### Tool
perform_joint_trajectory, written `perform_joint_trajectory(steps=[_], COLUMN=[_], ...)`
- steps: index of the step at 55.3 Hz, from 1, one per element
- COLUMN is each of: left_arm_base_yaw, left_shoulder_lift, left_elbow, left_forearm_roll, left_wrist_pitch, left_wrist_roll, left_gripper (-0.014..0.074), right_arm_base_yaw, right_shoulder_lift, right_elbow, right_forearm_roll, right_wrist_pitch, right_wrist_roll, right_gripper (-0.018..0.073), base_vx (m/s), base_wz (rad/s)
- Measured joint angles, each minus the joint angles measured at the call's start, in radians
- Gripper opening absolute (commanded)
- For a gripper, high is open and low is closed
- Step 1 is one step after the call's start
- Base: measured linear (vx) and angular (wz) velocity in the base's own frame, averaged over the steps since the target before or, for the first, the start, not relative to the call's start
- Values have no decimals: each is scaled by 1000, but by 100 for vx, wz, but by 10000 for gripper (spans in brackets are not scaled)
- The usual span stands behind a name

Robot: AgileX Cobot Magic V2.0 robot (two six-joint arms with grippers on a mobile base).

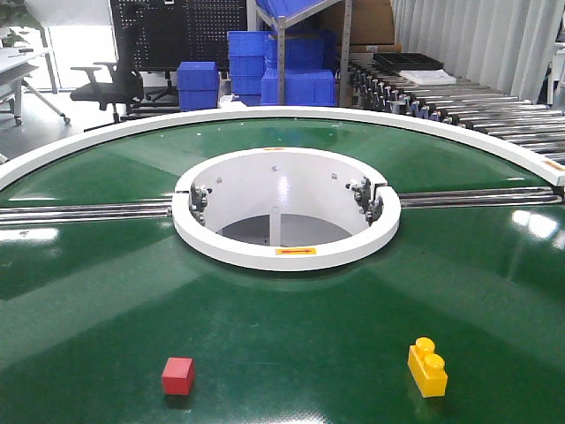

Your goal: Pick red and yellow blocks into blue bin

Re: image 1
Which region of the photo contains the red cube block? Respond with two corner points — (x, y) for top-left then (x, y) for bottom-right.
(162, 357), (195, 396)

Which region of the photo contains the yellow studded toy brick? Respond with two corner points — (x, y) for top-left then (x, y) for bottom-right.
(407, 337), (448, 398)

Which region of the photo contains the blue crate stack right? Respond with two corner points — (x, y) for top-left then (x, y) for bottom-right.
(260, 30), (336, 107)

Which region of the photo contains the blue crate stack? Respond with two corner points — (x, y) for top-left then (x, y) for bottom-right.
(177, 62), (219, 111)
(227, 31), (268, 106)
(260, 30), (336, 107)

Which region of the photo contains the blue crate stack left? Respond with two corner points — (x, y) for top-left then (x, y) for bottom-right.
(177, 62), (219, 111)

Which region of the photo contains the blue crate stack middle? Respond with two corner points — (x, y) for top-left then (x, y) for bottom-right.
(227, 31), (268, 106)

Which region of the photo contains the black compartment tray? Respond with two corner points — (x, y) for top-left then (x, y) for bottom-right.
(373, 53), (444, 72)

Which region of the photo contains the white flat tray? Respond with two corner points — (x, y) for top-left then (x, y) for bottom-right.
(399, 69), (457, 86)

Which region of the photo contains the grey metal shelf rack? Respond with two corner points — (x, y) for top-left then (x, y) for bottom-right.
(250, 0), (353, 107)

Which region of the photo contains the black office chair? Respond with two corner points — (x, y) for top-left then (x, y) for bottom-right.
(70, 24), (144, 124)

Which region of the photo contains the brown cardboard box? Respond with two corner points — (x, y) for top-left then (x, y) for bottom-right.
(318, 0), (403, 54)

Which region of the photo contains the black perforated pegboard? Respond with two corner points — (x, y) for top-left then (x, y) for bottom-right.
(109, 0), (247, 72)

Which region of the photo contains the left steel roller bar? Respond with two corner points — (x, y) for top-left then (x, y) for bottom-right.
(1, 200), (172, 225)

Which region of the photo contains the steel roller bar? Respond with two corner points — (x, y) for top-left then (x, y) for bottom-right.
(398, 185), (564, 208)
(1, 200), (172, 225)

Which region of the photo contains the white outer rim guard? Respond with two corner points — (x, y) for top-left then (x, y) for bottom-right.
(1, 106), (564, 188)

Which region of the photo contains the right steel roller bar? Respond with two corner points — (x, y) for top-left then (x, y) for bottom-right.
(398, 185), (564, 208)

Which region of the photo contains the steel roller conveyor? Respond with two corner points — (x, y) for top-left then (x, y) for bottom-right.
(348, 53), (564, 165)

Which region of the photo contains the white desk at left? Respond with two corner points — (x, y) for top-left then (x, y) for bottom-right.
(1, 47), (71, 126)

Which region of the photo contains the white inner ring guard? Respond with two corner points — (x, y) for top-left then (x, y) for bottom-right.
(171, 148), (401, 271)

